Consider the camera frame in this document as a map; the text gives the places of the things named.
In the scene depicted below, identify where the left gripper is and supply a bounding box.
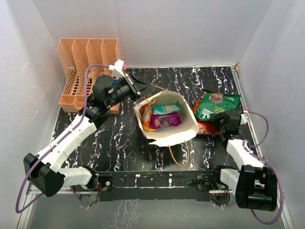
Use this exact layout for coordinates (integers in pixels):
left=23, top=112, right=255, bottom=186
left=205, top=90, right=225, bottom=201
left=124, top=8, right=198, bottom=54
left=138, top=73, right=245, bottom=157
left=106, top=73, right=156, bottom=108

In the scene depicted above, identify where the orange chips bag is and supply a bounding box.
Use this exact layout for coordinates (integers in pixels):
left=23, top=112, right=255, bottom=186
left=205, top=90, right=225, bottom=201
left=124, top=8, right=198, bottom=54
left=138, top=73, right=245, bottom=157
left=193, top=100, right=220, bottom=135

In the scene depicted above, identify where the green snack bag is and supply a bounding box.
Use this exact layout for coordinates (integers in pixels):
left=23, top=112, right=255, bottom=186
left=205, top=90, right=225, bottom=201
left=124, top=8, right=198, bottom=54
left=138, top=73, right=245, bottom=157
left=195, top=93, right=241, bottom=121

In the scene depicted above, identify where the orange candy pack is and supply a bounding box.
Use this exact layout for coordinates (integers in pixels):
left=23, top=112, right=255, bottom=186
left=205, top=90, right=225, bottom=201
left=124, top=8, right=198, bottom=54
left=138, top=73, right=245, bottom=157
left=139, top=104, right=152, bottom=131

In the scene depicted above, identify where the brown paper bag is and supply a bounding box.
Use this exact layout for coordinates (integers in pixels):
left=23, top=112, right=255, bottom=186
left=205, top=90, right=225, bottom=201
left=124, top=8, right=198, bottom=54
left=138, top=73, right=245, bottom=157
left=133, top=84, right=200, bottom=167

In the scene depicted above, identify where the brown Kettle chips bag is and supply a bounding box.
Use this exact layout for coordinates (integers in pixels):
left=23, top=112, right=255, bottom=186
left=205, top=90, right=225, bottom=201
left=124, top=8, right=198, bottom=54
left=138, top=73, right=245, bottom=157
left=201, top=89, right=213, bottom=96

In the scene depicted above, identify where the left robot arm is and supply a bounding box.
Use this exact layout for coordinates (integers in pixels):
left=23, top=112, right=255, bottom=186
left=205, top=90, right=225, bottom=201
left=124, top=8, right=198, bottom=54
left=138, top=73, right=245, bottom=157
left=23, top=73, right=155, bottom=197

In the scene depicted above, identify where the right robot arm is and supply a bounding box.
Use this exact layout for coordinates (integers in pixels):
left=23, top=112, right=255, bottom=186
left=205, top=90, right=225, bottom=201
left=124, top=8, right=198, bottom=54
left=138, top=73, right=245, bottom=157
left=211, top=110, right=277, bottom=211

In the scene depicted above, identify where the purple snack bag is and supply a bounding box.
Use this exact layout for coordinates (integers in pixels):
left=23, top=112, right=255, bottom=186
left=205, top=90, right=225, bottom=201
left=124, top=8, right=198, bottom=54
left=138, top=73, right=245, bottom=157
left=150, top=113, right=182, bottom=129

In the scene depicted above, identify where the teal snack pack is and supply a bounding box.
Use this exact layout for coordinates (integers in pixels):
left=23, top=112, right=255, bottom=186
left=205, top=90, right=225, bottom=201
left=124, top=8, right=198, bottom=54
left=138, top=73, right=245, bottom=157
left=152, top=102, right=182, bottom=115

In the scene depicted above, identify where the orange plastic file organizer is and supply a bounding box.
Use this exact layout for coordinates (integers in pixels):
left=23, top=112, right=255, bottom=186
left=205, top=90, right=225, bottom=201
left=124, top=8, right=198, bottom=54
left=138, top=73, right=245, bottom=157
left=58, top=38, right=121, bottom=113

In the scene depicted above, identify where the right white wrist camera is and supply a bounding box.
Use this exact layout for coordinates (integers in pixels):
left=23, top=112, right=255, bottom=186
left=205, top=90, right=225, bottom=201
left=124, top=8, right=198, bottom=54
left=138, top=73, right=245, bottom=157
left=240, top=109, right=248, bottom=125

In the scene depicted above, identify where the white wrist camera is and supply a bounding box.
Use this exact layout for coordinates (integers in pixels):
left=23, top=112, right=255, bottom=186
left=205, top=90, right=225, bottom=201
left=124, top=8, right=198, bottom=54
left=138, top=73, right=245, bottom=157
left=108, top=59, right=125, bottom=80
left=240, top=109, right=248, bottom=125

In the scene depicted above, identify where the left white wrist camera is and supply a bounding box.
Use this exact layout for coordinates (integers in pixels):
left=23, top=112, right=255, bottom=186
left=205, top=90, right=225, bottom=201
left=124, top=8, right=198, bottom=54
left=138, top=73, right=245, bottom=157
left=108, top=59, right=125, bottom=80

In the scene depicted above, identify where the aluminium frame rail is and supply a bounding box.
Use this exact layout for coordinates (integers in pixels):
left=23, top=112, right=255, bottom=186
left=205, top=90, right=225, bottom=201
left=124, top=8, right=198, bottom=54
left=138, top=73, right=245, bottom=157
left=23, top=61, right=284, bottom=217

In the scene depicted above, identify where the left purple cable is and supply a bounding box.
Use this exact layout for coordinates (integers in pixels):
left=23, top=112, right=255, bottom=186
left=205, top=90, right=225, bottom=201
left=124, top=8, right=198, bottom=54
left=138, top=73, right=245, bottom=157
left=14, top=63, right=115, bottom=214

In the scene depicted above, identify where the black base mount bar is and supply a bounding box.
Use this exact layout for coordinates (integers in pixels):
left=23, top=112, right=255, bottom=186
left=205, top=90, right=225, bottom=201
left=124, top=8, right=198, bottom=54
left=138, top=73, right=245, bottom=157
left=97, top=170, right=233, bottom=201

